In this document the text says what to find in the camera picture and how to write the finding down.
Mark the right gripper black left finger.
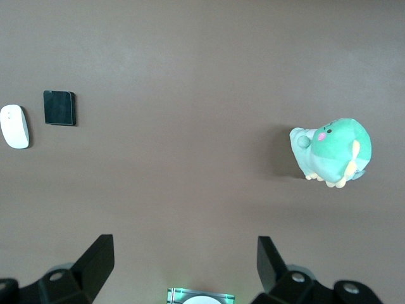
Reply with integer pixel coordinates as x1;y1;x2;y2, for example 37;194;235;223
18;234;115;304

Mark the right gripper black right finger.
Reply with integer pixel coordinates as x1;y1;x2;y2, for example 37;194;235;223
251;236;336;304

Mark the white computer mouse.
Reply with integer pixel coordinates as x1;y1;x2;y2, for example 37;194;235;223
0;104;31;149

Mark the black square phone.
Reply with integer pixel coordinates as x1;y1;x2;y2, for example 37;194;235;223
42;90;77;127

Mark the green dinosaur plush toy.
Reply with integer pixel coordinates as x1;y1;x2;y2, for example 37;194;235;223
289;117;373;189

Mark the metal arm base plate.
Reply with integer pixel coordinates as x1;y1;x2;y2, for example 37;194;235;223
166;287;235;304

